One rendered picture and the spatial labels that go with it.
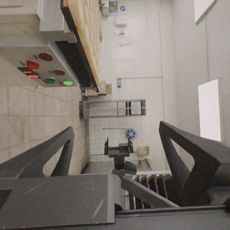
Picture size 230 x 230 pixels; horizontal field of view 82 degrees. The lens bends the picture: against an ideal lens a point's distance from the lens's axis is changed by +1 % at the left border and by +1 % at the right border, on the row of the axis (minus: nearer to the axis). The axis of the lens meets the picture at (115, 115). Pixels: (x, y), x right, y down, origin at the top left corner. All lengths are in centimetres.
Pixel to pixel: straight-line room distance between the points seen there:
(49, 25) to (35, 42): 6
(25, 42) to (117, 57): 439
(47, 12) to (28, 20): 4
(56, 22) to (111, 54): 445
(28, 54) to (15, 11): 9
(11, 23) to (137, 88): 420
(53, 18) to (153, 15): 529
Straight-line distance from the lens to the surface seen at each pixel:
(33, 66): 45
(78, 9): 33
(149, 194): 73
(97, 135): 440
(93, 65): 47
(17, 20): 39
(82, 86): 58
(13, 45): 41
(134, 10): 559
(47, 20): 36
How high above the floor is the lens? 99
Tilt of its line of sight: level
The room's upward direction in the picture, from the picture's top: 88 degrees clockwise
